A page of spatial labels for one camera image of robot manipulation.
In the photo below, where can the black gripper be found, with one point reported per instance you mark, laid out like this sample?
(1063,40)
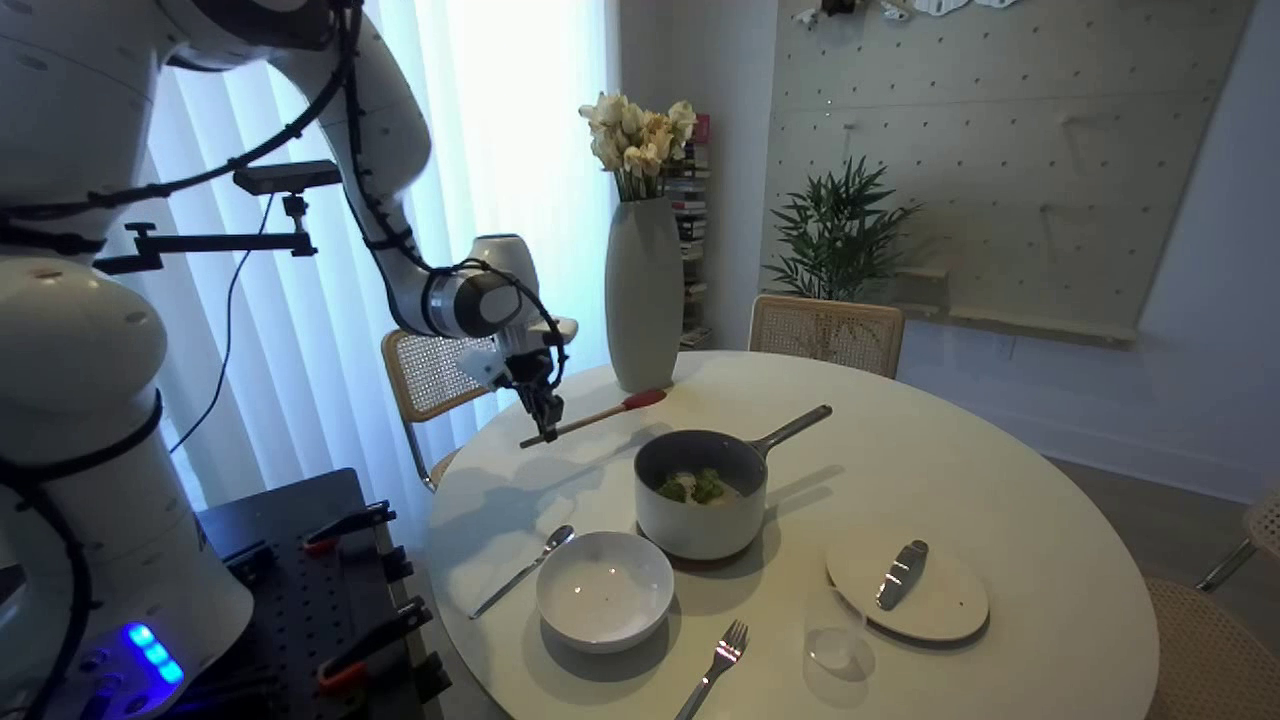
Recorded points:
(538,369)

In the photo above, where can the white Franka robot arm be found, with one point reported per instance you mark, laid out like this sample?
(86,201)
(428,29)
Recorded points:
(82,465)

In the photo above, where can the metal spoon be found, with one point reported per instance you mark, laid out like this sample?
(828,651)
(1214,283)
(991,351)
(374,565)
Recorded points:
(558,538)

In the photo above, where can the rattan back chair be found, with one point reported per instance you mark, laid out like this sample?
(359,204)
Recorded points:
(421,372)
(824,328)

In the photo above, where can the grey ribbed vase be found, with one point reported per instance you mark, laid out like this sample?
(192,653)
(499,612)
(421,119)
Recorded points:
(646,305)

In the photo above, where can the green vegetable pieces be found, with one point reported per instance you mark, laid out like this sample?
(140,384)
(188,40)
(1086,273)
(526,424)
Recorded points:
(699,487)

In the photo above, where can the white ceramic bowl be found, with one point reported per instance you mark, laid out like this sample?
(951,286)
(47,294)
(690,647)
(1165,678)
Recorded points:
(603,593)

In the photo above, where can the cream flower bouquet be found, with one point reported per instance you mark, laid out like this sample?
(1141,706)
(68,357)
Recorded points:
(642,142)

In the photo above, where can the metal fork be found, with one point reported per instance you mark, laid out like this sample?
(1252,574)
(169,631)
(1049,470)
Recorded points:
(726,647)

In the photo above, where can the black perforated robot table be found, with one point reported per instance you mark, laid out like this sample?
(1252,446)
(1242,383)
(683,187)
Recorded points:
(285,600)

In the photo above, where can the green potted plant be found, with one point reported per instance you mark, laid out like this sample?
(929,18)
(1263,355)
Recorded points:
(838,225)

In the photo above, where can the small clear glass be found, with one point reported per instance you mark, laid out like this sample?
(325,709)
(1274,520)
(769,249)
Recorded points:
(841,653)

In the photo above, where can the grey planter box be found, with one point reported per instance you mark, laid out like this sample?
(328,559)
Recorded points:
(913,289)

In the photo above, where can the tan seat chair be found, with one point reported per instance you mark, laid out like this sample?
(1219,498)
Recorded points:
(1214,662)

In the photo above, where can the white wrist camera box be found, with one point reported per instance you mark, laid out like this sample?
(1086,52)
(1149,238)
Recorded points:
(481,360)

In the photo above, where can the black camera on mount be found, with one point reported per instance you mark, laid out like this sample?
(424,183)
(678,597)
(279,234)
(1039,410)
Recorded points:
(285,179)

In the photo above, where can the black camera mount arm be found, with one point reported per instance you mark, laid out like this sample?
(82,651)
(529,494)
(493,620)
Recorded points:
(214,246)

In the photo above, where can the beige pegboard wall panel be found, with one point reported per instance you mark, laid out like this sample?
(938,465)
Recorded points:
(1013,146)

